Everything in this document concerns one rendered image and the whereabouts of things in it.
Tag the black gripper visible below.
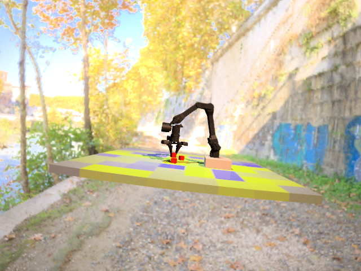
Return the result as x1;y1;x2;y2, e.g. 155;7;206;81
161;133;188;154

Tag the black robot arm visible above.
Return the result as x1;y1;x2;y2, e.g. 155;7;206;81
161;102;221;158

